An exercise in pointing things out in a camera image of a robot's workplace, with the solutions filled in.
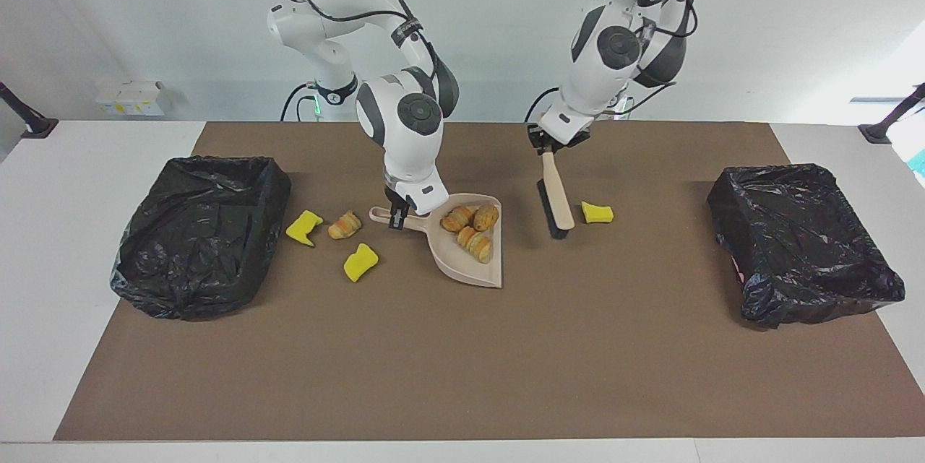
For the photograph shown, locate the beige brush black bristles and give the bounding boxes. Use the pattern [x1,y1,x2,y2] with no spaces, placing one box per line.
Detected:
[536,149,576,240]

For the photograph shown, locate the small toy croissant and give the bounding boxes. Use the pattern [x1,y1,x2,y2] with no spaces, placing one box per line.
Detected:
[328,210,363,241]

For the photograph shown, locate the short toy croissant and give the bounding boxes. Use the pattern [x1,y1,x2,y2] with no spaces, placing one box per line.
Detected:
[441,205,475,233]

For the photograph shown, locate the long toy croissant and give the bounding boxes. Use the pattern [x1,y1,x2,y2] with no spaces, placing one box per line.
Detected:
[457,226,493,264]

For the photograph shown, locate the beige plastic dustpan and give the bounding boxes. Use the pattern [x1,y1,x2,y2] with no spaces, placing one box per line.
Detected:
[369,193,504,289]

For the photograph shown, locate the black bag lined bin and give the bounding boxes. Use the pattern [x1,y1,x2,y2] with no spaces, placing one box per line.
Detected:
[110,155,293,322]
[707,163,906,331]

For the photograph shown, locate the brown table mat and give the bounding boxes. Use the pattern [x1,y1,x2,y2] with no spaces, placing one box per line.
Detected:
[54,121,925,442]

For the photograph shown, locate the white cardboard box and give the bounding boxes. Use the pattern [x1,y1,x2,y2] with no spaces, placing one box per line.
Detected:
[95,80,165,117]

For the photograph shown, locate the black left base cables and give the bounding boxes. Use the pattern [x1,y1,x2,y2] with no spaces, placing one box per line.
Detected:
[524,86,563,123]

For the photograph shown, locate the black base cables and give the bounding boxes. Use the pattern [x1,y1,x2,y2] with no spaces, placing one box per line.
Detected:
[524,86,563,123]
[280,84,319,122]

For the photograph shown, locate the black right base cables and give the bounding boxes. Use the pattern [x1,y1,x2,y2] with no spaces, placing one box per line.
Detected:
[280,84,319,122]

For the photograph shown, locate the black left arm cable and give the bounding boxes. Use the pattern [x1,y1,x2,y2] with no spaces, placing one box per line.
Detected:
[604,0,700,117]

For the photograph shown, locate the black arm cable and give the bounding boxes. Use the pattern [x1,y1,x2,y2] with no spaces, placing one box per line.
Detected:
[604,0,700,117]
[249,0,443,81]

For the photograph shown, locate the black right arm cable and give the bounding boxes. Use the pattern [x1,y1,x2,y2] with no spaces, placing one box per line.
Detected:
[249,0,443,81]

